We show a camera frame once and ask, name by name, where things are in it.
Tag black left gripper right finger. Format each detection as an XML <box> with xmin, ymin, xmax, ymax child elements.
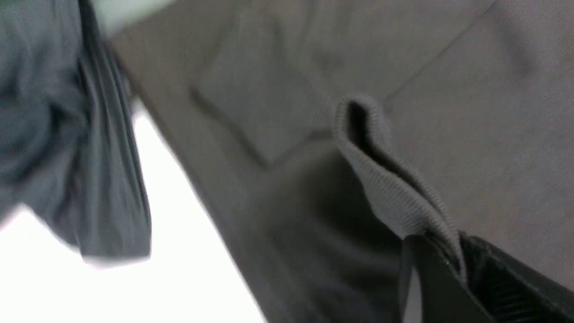
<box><xmin>461</xmin><ymin>233</ymin><xmax>574</xmax><ymax>323</ymax></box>

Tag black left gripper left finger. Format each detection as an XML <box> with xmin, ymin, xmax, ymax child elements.
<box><xmin>399</xmin><ymin>235</ymin><xmax>494</xmax><ymax>323</ymax></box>

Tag dark gray long-sleeve top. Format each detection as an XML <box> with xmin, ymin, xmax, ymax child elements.
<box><xmin>111</xmin><ymin>0</ymin><xmax>573</xmax><ymax>323</ymax></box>

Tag dark teal crumpled garment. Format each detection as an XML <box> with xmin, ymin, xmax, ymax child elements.
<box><xmin>0</xmin><ymin>0</ymin><xmax>152</xmax><ymax>261</ymax></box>

